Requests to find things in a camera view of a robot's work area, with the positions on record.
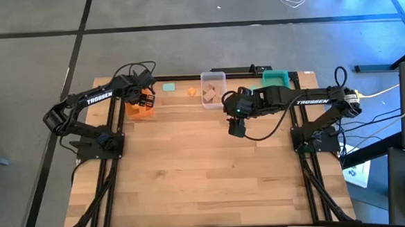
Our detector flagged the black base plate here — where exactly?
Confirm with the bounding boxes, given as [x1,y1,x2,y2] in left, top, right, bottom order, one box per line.
[74,131,127,162]
[290,124,341,156]

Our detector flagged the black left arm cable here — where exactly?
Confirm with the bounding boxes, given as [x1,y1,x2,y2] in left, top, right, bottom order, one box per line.
[110,60,158,85]

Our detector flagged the yellow floor cable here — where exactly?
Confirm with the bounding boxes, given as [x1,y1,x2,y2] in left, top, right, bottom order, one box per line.
[354,83,401,100]

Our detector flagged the black aluminium table frame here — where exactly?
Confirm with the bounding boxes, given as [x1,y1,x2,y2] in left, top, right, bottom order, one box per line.
[55,61,358,227]

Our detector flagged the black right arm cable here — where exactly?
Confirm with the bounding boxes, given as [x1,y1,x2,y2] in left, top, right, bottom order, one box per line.
[241,96,304,142]

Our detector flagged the blue metal floor bar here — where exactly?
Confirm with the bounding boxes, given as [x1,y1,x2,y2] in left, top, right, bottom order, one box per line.
[354,62,396,74]

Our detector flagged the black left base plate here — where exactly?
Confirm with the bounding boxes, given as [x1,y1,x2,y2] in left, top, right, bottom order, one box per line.
[74,131,127,162]

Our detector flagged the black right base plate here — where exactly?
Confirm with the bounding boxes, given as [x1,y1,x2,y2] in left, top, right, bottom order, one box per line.
[290,124,341,156]

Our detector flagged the white paper sheet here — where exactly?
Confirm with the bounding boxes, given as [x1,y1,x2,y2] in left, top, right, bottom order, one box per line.
[341,142,373,190]

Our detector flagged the clear plastic bin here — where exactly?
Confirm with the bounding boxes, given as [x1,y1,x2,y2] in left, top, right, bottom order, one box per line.
[200,70,230,111]

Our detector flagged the teal plastic bin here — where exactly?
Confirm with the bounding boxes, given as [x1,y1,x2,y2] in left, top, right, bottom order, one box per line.
[261,69,291,91]

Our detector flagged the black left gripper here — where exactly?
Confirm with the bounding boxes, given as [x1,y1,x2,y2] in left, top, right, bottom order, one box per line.
[127,69,158,110]

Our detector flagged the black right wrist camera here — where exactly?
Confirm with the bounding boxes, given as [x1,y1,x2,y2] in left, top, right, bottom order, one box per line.
[235,95,256,119]

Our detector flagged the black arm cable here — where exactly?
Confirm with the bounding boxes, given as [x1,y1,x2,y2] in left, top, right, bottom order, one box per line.
[110,60,158,85]
[241,96,304,142]

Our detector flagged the orange plastic bin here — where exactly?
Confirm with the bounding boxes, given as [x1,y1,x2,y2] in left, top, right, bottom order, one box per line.
[123,87,156,120]

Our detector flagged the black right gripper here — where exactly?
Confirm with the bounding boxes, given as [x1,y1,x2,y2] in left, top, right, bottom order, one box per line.
[221,86,248,140]

